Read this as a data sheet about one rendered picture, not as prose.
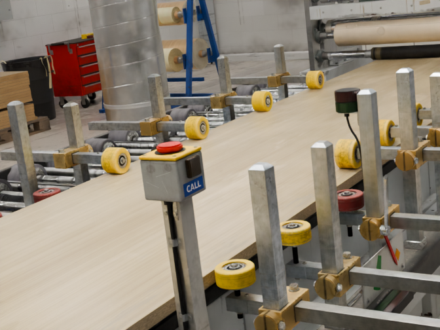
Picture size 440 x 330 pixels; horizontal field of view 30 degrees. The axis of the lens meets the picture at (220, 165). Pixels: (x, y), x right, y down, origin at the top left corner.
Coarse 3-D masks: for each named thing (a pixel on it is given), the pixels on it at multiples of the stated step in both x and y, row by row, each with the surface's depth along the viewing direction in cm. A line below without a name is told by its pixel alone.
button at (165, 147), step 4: (160, 144) 125; (164, 144) 125; (168, 144) 124; (172, 144) 124; (176, 144) 124; (180, 144) 124; (156, 148) 124; (160, 148) 123; (164, 148) 123; (168, 148) 123; (172, 148) 123; (176, 148) 123; (180, 148) 124; (160, 152) 124; (164, 152) 123; (168, 152) 123; (172, 152) 123
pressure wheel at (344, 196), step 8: (344, 192) 201; (352, 192) 202; (360, 192) 201; (344, 200) 198; (352, 200) 198; (360, 200) 199; (344, 208) 198; (352, 208) 198; (360, 208) 199; (352, 232) 204
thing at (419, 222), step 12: (348, 216) 201; (360, 216) 199; (396, 216) 195; (408, 216) 194; (420, 216) 193; (432, 216) 192; (396, 228) 195; (408, 228) 193; (420, 228) 192; (432, 228) 190
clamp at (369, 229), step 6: (396, 204) 200; (390, 210) 196; (396, 210) 199; (366, 222) 191; (372, 222) 190; (378, 222) 191; (390, 222) 196; (360, 228) 192; (366, 228) 192; (372, 228) 191; (378, 228) 190; (390, 228) 196; (366, 234) 192; (372, 234) 191; (378, 234) 190; (372, 240) 192
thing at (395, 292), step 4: (392, 292) 191; (396, 292) 191; (388, 296) 189; (392, 296) 189; (384, 300) 187; (388, 300) 187; (380, 304) 185; (384, 304) 185; (376, 308) 184; (380, 308) 183
